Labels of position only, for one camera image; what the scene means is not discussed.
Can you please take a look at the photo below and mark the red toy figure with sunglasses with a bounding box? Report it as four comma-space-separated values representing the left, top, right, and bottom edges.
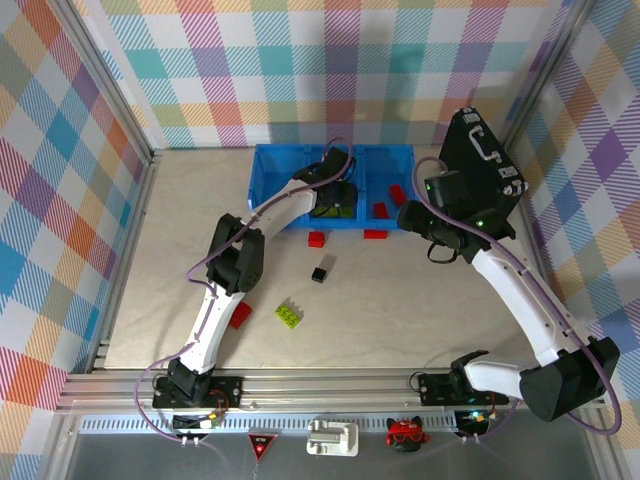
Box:
385, 417, 432, 455

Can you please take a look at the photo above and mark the triangular red-lit black button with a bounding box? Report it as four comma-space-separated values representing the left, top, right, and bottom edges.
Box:
247, 432, 278, 462

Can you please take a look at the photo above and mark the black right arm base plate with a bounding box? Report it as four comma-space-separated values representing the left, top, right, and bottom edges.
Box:
418, 370, 511, 407

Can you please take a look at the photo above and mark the wide aluminium base rail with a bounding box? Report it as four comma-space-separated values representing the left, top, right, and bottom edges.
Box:
54, 367, 606, 416

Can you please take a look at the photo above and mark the aluminium frame post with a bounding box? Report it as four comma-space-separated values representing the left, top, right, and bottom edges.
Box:
499, 0, 601, 146
47, 0, 164, 166

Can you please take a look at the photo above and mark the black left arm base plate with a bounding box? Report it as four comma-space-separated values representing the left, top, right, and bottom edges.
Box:
151, 375, 245, 409

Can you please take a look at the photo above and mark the slotted grey cable duct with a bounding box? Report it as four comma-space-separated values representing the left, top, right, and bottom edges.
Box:
79, 416, 496, 435

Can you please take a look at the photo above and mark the white plastic bracket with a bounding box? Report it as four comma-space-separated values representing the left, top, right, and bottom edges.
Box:
305, 418, 360, 457

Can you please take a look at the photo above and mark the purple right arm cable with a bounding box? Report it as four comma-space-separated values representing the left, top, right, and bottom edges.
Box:
412, 156, 624, 439

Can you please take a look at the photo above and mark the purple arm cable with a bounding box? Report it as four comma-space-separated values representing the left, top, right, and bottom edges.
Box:
134, 138, 356, 444
412, 156, 624, 439

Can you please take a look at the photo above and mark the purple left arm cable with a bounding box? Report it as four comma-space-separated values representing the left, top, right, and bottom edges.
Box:
134, 138, 356, 444

